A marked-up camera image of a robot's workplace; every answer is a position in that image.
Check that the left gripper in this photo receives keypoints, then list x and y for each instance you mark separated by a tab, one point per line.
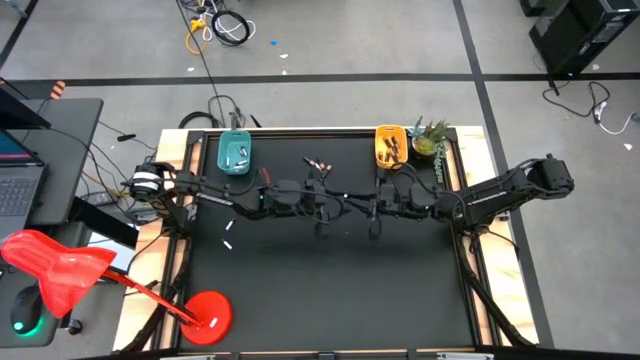
315	200

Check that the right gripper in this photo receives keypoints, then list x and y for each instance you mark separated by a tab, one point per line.
397	200

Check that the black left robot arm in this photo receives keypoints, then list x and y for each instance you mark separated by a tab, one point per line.
220	200

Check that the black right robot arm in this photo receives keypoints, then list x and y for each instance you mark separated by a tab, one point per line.
500	192

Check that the yellow plastic bin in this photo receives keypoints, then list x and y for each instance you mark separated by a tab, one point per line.
380	129

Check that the red clip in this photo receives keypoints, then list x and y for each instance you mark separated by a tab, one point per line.
265	176

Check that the potted artificial plant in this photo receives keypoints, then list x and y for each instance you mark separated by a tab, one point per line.
424	145

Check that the teal plastic bin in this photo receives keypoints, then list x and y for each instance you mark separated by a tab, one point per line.
235	135

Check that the red desk lamp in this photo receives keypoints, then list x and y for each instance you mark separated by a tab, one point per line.
207	317

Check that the black plug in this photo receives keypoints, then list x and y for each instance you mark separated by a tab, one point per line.
126	136

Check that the white box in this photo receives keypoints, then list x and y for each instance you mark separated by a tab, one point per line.
117	255

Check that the black desk leg beam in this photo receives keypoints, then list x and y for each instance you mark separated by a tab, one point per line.
105	225

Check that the black floor box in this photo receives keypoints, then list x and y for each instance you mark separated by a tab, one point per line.
531	7

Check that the black computer tower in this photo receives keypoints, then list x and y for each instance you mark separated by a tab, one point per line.
580	35

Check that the black side desk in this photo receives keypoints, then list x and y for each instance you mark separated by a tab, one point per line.
70	145

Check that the black caster wheel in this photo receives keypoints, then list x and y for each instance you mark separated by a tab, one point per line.
75	327

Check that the orange striped marker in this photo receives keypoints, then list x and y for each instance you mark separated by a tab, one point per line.
58	90

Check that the black laptop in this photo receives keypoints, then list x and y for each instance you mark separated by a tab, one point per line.
20	195

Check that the black computer mouse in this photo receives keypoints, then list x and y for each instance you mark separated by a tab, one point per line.
25	312

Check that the black desk monitor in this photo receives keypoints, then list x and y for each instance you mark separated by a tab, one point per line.
15	112

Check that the silver bracket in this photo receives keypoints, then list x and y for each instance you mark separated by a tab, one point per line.
465	356
187	357

